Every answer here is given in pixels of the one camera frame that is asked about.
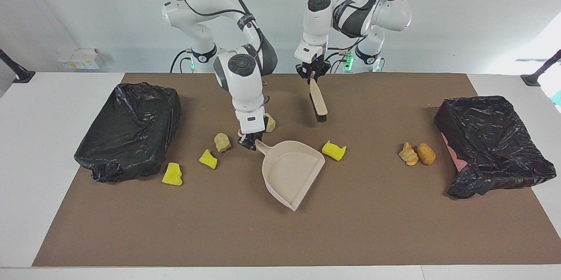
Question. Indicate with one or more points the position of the orange white striped bread piece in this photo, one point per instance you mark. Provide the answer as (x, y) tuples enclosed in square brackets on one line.
[(408, 155)]

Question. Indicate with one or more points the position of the white electrical boxes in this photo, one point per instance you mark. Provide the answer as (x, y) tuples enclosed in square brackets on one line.
[(81, 58)]

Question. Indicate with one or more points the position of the black trash bag liner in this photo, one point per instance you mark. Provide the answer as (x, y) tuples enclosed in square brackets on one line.
[(495, 140), (127, 135)]

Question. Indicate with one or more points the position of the large beige crumbly chunk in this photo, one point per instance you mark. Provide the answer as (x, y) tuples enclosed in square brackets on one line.
[(270, 123)]

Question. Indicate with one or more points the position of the brown round bread roll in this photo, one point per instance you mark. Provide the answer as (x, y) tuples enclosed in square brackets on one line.
[(426, 154)]

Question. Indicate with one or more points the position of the beige plastic dustpan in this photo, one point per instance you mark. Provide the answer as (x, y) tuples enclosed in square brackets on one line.
[(291, 175)]

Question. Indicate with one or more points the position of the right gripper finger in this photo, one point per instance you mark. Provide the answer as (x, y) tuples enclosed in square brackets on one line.
[(253, 145), (243, 141)]

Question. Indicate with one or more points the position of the brown table mat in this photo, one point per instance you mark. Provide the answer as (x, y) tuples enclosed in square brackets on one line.
[(372, 227)]

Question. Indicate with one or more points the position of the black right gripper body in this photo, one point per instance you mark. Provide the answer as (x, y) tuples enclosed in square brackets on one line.
[(252, 135)]

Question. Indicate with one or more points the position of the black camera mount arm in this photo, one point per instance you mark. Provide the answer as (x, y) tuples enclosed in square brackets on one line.
[(15, 72), (541, 72)]

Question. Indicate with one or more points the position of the beige brush black bristles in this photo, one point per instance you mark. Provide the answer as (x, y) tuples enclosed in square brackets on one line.
[(317, 100)]

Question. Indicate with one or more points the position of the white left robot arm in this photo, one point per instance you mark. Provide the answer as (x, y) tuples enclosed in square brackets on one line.
[(394, 8)]

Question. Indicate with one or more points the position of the small beige crumbly chunk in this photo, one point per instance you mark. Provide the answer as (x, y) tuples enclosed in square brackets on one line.
[(222, 142)]

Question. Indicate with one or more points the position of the pink plastic bin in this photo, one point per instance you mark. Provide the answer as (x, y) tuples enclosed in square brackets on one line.
[(458, 161)]

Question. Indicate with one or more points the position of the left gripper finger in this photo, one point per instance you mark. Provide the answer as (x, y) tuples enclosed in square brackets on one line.
[(304, 76), (323, 73)]

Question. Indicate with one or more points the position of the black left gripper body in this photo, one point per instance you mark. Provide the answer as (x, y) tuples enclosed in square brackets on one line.
[(313, 67)]

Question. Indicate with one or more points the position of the wedge yellow sponge piece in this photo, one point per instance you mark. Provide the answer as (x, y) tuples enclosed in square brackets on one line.
[(208, 159)]

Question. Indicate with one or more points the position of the notched yellow sponge piece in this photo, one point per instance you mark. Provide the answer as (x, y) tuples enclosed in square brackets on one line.
[(172, 174)]

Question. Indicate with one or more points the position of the teal plastic object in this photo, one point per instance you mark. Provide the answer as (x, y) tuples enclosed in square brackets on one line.
[(557, 97)]

